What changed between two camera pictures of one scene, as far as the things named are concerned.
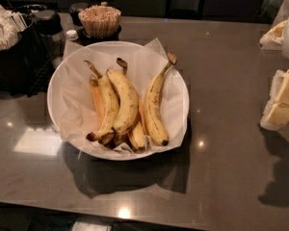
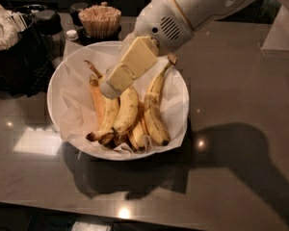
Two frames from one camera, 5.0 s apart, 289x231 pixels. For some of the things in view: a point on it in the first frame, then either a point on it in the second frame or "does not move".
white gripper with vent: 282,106 to 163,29
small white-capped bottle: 71,35 does not move
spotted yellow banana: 127,107 does not move
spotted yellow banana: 152,105 does not move
